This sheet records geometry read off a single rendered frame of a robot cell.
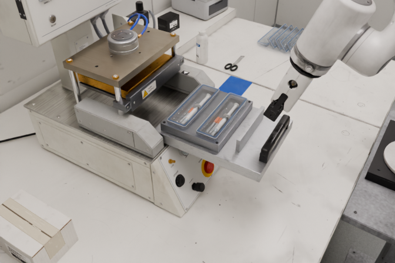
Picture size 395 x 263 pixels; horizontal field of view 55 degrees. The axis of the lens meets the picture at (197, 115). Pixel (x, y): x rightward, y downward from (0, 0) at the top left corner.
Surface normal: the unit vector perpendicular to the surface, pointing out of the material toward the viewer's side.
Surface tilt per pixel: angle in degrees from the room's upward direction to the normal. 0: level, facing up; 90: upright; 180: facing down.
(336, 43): 90
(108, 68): 0
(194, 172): 65
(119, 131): 90
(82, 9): 90
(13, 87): 90
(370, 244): 0
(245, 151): 0
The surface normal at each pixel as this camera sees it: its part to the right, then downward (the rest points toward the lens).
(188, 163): 0.78, -0.04
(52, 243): 0.86, 0.30
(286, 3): -0.56, 0.52
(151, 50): 0.00, -0.78
